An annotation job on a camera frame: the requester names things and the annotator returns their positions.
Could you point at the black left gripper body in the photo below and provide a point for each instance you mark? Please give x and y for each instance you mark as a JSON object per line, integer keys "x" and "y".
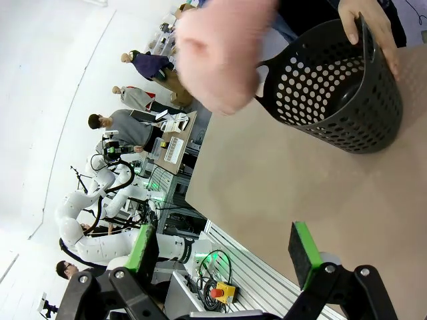
{"x": 113, "y": 151}

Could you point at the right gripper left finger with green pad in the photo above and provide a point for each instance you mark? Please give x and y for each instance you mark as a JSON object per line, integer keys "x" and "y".
{"x": 143, "y": 253}

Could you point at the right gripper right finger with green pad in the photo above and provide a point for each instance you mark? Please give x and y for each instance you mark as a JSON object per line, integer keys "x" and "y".
{"x": 305, "y": 260}

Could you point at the pink towel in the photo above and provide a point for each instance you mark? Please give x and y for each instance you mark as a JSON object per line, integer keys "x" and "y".
{"x": 217, "y": 56}

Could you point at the black perforated plastic basket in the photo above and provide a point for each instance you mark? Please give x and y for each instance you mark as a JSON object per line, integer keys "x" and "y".
{"x": 360, "y": 123}

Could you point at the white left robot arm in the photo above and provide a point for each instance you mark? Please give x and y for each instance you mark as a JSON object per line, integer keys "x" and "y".
{"x": 100, "y": 246}

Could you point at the person's left hand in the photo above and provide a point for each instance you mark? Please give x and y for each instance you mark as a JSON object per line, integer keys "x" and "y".
{"x": 363, "y": 13}

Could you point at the person in grey sweater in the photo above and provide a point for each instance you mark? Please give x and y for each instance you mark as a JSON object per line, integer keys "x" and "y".
{"x": 133, "y": 130}

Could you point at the black tripod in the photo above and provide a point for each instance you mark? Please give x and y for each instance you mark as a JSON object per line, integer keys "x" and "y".
{"x": 80, "y": 180}

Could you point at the mannequin in grey shirt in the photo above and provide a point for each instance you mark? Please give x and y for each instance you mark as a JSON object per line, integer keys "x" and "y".
{"x": 136, "y": 96}

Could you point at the white slotted tray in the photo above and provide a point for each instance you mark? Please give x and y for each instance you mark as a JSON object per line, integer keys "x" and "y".
{"x": 174, "y": 150}

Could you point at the wooden top work table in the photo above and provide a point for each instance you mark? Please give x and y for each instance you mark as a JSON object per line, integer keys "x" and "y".
{"x": 180, "y": 150}

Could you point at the person with glasses black hair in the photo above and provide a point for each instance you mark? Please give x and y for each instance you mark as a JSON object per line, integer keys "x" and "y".
{"x": 66, "y": 268}

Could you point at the yellow emergency stop box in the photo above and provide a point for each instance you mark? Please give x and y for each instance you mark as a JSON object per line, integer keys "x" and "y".
{"x": 227, "y": 292}

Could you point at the mannequin in purple jacket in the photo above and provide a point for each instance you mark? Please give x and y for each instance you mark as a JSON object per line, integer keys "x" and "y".
{"x": 150, "y": 65}

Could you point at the person in dark denim jacket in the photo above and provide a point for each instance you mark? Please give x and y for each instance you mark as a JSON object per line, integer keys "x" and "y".
{"x": 307, "y": 15}

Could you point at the aluminium slatted base plate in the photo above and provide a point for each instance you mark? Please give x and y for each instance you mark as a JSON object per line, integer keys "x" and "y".
{"x": 253, "y": 280}

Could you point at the aluminium frame equipment rack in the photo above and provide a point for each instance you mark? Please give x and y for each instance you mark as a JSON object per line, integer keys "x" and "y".
{"x": 180, "y": 203}

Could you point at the black camera on stand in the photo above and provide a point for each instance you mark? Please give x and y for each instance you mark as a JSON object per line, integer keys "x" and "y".
{"x": 48, "y": 306}

